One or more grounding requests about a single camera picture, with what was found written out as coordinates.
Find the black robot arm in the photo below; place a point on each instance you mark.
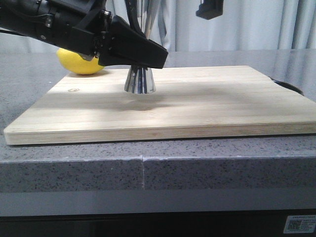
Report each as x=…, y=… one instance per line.
x=28, y=18

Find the grey pleated curtain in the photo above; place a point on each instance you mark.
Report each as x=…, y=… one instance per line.
x=244, y=25

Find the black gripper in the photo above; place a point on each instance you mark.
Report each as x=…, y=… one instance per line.
x=81, y=26
x=209, y=9

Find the light wooden cutting board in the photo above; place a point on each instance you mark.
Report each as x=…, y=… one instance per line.
x=191, y=102

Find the white QR code label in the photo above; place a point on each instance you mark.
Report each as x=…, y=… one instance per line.
x=300, y=224

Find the steel double jigger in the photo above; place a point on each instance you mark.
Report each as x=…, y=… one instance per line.
x=140, y=80

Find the yellow lemon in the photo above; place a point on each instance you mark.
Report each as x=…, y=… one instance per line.
x=74, y=63

